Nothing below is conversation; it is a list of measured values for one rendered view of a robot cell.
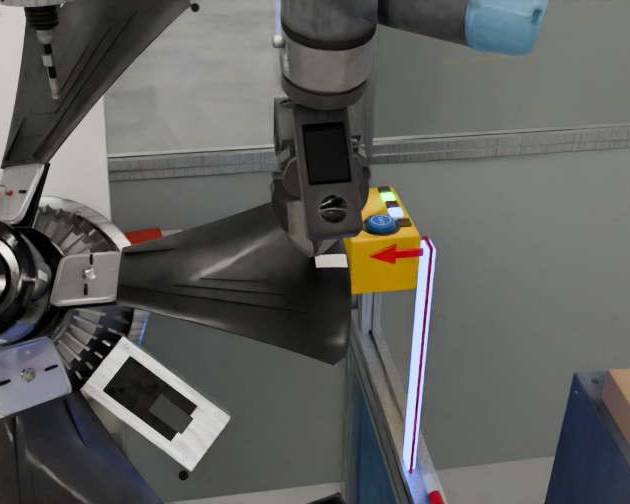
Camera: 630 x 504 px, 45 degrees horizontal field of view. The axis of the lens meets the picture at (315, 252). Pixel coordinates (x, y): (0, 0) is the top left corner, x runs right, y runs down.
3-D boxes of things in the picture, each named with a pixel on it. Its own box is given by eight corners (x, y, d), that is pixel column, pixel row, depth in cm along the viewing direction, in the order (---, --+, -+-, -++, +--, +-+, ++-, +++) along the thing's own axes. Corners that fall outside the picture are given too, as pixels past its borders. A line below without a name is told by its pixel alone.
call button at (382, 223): (363, 223, 109) (364, 213, 108) (390, 221, 109) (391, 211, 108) (369, 237, 105) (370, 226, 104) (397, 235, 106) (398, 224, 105)
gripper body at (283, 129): (346, 142, 75) (358, 35, 66) (363, 202, 69) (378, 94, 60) (269, 146, 74) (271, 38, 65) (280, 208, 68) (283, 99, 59)
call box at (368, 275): (330, 247, 122) (330, 188, 117) (390, 242, 124) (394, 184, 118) (348, 303, 109) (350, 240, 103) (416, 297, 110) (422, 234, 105)
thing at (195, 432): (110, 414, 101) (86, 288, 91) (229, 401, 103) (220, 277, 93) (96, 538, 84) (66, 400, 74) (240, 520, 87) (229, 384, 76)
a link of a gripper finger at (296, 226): (306, 222, 80) (311, 155, 73) (315, 264, 76) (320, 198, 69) (277, 224, 80) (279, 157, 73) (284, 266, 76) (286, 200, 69)
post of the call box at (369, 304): (357, 324, 123) (359, 258, 116) (375, 322, 123) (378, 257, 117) (361, 335, 120) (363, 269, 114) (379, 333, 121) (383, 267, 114)
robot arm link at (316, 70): (385, 49, 57) (278, 53, 56) (378, 98, 60) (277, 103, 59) (366, -3, 62) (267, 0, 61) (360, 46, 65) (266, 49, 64)
